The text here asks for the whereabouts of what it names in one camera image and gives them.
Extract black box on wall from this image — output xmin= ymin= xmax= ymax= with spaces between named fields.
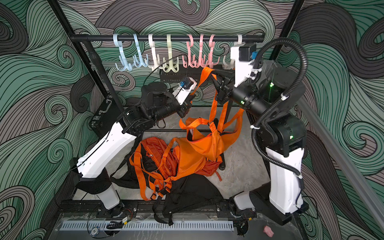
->
xmin=89 ymin=95 xmax=121 ymax=140

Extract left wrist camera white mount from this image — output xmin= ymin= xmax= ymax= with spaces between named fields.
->
xmin=173 ymin=77 xmax=197 ymax=105

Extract light blue hook outer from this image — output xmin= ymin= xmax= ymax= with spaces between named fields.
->
xmin=113 ymin=34 xmax=133 ymax=72

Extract black clothes rack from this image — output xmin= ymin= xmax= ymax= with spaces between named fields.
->
xmin=69 ymin=33 xmax=265 ymax=128

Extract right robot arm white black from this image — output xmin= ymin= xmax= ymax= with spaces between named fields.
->
xmin=211 ymin=67 xmax=308 ymax=226

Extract red orange black backpack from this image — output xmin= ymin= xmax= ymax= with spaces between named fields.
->
xmin=110 ymin=137 xmax=179 ymax=201

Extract black perforated wall bracket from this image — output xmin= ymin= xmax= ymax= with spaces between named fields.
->
xmin=160 ymin=66 xmax=203 ymax=83

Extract black corrugated cable hose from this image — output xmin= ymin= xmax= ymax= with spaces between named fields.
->
xmin=251 ymin=37 xmax=309 ymax=178

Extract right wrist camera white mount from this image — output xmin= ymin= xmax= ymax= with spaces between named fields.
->
xmin=231 ymin=43 xmax=257 ymax=88

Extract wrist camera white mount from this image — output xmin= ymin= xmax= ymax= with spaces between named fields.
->
xmin=173 ymin=77 xmax=197 ymax=105
xmin=231 ymin=43 xmax=257 ymax=88

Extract pale green hook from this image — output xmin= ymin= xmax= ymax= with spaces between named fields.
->
xmin=163 ymin=34 xmax=179 ymax=73

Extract white hook right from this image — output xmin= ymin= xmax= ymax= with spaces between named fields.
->
xmin=223 ymin=35 xmax=243 ymax=70

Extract black bag orange straps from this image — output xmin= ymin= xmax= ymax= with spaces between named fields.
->
xmin=152 ymin=173 xmax=224 ymax=226

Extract white hook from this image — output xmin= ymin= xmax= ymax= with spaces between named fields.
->
xmin=148 ymin=34 xmax=163 ymax=71
xmin=223 ymin=35 xmax=243 ymax=70

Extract light blue hook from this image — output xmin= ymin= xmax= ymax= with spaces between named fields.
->
xmin=133 ymin=34 xmax=149 ymax=68
xmin=113 ymin=34 xmax=133 ymax=72

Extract pink small object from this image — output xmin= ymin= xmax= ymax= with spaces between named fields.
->
xmin=263 ymin=226 xmax=274 ymax=238

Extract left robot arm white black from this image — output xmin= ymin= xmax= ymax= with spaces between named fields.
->
xmin=70 ymin=77 xmax=198 ymax=212

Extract pink hook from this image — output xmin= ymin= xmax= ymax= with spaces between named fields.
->
xmin=206 ymin=35 xmax=215 ymax=68
xmin=182 ymin=34 xmax=197 ymax=68
xmin=195 ymin=34 xmax=207 ymax=68

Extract orange tote bag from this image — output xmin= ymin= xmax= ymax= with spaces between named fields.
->
xmin=161 ymin=138 xmax=213 ymax=183

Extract light blue hook inner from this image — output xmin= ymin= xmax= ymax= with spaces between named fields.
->
xmin=133 ymin=34 xmax=149 ymax=68

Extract white hook left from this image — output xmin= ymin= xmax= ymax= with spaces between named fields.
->
xmin=148 ymin=34 xmax=163 ymax=71

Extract white slotted cable duct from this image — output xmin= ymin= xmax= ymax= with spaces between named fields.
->
xmin=60 ymin=220 xmax=235 ymax=232

